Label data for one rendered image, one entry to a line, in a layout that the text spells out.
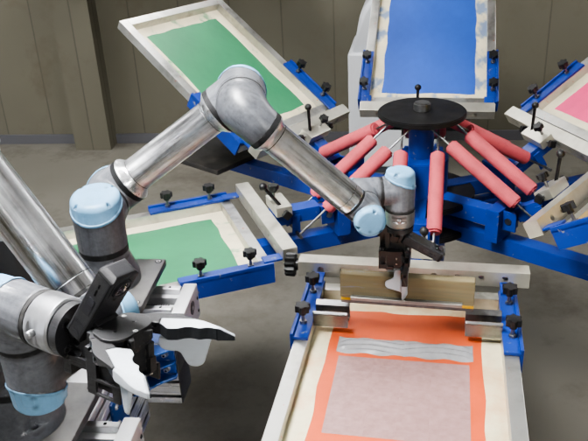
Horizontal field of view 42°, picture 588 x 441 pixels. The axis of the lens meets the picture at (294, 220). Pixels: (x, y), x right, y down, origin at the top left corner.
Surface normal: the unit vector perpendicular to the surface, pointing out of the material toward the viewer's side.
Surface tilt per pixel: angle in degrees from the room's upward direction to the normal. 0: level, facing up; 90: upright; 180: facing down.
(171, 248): 0
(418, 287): 90
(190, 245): 0
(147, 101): 90
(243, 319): 0
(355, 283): 90
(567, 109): 32
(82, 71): 90
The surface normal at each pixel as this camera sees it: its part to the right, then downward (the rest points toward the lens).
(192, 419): -0.05, -0.90
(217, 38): 0.36, -0.62
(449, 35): -0.14, -0.52
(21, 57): -0.11, 0.44
